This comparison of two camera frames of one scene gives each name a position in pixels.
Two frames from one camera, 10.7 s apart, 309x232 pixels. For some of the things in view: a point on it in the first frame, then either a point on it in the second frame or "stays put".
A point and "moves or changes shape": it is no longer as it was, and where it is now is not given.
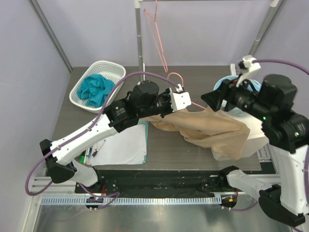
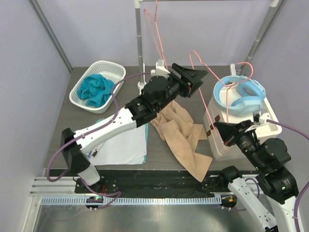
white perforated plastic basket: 92,90 stays put
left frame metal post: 50,33 stays put
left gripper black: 167,95 → 188,88
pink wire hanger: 146,11 stays put
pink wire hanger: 183,83 moves or changes shape
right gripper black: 228,91 → 228,131
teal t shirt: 94,90 stays put
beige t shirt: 225,134 → 175,124
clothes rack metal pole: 137,7 stays put
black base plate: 155,182 stays put
